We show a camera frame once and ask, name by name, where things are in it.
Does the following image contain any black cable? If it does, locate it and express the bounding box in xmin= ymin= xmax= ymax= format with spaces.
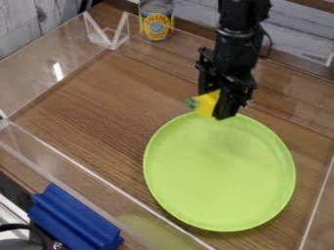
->
xmin=0 ymin=224 xmax=33 ymax=250

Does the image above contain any blue plastic clamp block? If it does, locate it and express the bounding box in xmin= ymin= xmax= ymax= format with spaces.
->
xmin=28 ymin=184 xmax=124 ymax=250

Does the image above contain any green round plate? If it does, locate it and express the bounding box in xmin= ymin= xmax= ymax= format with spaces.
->
xmin=143 ymin=113 xmax=296 ymax=232

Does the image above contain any clear acrylic front barrier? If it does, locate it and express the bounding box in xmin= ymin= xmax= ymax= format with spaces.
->
xmin=0 ymin=111 xmax=215 ymax=250

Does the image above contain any yellow toy banana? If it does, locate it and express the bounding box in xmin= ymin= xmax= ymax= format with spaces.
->
xmin=187 ymin=90 xmax=220 ymax=118

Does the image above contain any yellow labelled tin can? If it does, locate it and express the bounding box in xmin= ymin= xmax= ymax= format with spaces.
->
xmin=139 ymin=0 xmax=175 ymax=42

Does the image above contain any clear acrylic corner bracket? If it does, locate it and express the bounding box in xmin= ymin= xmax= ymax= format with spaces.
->
xmin=82 ymin=12 xmax=129 ymax=51

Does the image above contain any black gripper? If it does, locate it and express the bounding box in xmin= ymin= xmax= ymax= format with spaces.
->
xmin=195 ymin=27 xmax=263 ymax=120

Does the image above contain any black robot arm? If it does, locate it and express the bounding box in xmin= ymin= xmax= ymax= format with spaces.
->
xmin=195 ymin=0 xmax=271 ymax=120

